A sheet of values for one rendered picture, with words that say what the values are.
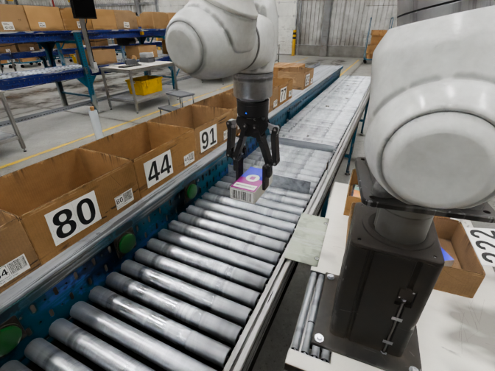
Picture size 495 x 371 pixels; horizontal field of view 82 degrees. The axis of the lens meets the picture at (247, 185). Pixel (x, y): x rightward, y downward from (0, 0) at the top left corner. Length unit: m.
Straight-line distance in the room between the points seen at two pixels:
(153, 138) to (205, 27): 1.16
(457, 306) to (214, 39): 0.98
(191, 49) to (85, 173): 0.99
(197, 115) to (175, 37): 1.39
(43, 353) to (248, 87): 0.83
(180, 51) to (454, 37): 0.34
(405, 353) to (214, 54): 0.81
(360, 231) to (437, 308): 0.45
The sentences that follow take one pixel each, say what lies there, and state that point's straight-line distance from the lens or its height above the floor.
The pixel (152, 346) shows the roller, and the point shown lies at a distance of 0.89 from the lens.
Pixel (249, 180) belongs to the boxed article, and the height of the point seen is 1.12.
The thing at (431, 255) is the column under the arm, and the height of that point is 1.08.
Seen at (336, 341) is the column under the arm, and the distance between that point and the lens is 0.88.
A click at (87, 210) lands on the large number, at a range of 1.04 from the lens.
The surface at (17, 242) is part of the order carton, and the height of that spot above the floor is 0.99.
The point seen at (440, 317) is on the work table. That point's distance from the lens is 1.05.
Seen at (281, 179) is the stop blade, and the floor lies 0.79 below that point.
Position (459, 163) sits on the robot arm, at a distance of 0.32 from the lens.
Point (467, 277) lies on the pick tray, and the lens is 1.10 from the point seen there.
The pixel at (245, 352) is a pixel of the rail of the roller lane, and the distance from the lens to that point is 0.85.
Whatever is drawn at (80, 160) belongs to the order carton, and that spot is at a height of 1.00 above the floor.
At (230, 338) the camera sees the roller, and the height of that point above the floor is 0.74.
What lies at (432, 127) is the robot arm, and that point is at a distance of 0.31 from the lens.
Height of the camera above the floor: 1.48
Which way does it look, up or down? 30 degrees down
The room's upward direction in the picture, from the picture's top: straight up
